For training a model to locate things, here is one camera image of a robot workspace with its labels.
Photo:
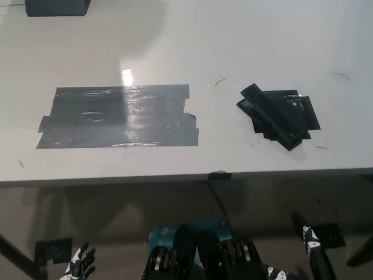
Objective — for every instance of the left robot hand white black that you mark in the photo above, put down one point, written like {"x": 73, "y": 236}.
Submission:
{"x": 78, "y": 262}

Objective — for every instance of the right robot hand black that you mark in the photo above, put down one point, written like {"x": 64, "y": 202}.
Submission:
{"x": 311, "y": 237}

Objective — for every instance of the black desk stapler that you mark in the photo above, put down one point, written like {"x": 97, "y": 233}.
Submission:
{"x": 269, "y": 115}

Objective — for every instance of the robot torso black blocks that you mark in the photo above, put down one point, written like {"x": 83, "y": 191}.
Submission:
{"x": 204, "y": 256}

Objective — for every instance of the black floor tape patch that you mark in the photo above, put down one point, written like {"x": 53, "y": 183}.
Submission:
{"x": 54, "y": 249}
{"x": 330, "y": 236}

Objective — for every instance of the black slanted table leg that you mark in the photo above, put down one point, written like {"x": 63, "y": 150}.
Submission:
{"x": 361, "y": 255}
{"x": 20, "y": 253}

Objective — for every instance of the teal router box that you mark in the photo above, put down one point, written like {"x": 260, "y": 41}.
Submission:
{"x": 166, "y": 233}

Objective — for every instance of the small black tape piece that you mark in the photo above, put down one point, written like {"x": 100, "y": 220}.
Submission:
{"x": 220, "y": 175}

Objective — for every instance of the dark grey box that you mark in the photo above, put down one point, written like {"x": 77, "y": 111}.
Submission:
{"x": 56, "y": 6}

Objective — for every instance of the large grey duct tape patch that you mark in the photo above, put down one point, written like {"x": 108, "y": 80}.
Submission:
{"x": 116, "y": 116}

